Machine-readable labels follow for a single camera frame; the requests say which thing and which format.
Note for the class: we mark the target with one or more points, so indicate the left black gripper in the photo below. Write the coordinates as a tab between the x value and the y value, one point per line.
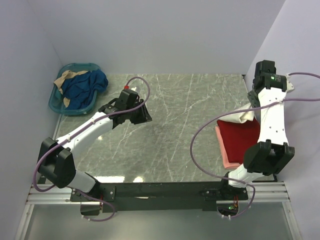
144	116

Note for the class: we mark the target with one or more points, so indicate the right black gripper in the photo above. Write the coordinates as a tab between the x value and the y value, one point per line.
251	96

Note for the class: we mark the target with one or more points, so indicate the cream white t-shirt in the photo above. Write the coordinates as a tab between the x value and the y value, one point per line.
242	117

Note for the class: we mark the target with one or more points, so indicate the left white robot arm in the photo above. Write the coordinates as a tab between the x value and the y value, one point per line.
56	157

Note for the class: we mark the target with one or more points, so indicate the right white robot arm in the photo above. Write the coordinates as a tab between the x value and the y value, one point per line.
272	151

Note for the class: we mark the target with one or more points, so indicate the blue t-shirt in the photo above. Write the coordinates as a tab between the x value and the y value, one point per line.
97	81

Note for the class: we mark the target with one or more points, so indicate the tan t-shirt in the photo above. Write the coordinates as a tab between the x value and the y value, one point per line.
73	87

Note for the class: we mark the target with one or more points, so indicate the folded red t-shirt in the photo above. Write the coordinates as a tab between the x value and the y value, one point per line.
249	130

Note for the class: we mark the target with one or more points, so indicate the teal plastic laundry basket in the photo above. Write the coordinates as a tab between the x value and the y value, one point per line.
56	100

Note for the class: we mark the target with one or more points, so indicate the folded pink t-shirt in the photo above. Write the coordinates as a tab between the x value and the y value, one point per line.
231	148

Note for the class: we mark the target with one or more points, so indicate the black base beam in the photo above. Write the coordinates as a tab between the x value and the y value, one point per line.
152	196

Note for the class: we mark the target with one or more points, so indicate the aluminium rail frame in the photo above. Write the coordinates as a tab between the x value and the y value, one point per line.
267	189

